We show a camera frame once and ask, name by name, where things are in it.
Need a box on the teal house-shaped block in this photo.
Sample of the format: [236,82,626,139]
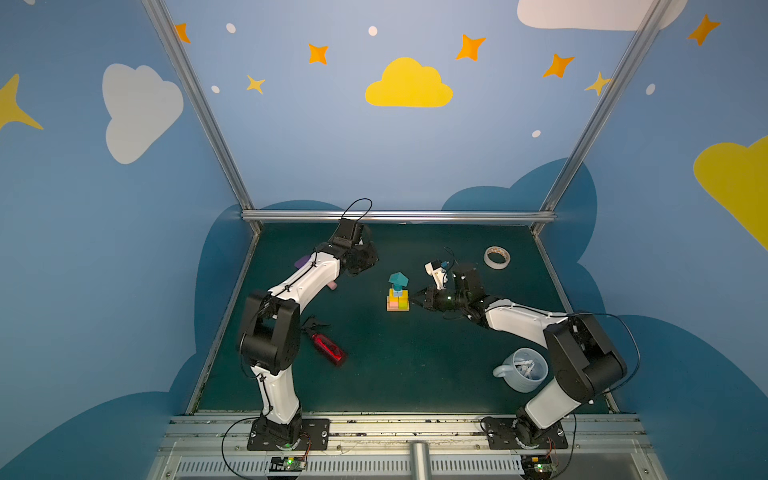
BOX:
[389,272,409,289]

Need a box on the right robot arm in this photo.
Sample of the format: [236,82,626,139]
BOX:
[414,275,628,443]

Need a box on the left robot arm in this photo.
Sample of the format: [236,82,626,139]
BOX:
[235,241,378,448]

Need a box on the white tape roll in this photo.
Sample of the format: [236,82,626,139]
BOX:
[483,246,511,270]

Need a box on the light blue mug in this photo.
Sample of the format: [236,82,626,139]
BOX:
[492,348,549,394]

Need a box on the right circuit board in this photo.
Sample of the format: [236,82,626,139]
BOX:
[520,456,555,480]

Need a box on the circuit board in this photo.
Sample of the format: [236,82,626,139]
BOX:
[520,456,555,480]
[268,456,307,476]

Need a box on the left circuit board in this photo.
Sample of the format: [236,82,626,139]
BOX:
[268,456,307,476]

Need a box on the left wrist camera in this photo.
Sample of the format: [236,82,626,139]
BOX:
[331,218,364,249]

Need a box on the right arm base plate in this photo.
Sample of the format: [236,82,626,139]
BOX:
[480,416,569,450]

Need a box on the grey camera pole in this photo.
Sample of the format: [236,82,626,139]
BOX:
[409,441,432,480]

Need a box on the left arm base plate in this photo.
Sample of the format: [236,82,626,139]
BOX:
[246,418,330,451]

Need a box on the aluminium front rail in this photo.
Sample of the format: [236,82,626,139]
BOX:
[147,413,666,479]

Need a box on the aluminium cage frame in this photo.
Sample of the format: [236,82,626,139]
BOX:
[143,1,676,235]

